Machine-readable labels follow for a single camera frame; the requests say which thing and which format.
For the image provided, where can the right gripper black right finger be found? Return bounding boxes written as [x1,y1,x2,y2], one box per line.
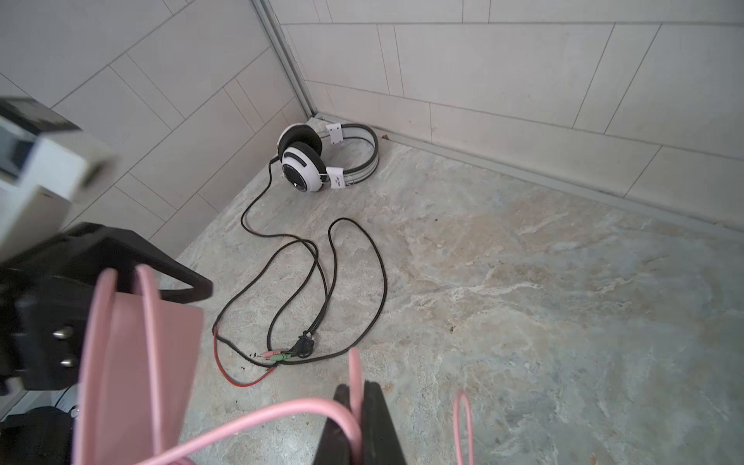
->
[362,381,406,465]

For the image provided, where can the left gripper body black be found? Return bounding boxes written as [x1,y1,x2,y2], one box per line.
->
[1,223,213,391]

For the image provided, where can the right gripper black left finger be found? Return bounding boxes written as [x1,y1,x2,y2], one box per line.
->
[313,385,353,465]

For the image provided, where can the pink headphones with cable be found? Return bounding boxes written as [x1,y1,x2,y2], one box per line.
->
[71,263,476,465]

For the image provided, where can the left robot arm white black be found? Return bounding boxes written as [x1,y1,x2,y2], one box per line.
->
[1,223,213,464]

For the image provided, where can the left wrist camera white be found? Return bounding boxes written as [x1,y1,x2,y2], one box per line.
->
[1,96,117,261]

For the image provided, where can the white black headphones with cable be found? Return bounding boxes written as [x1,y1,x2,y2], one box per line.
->
[210,123,389,389]

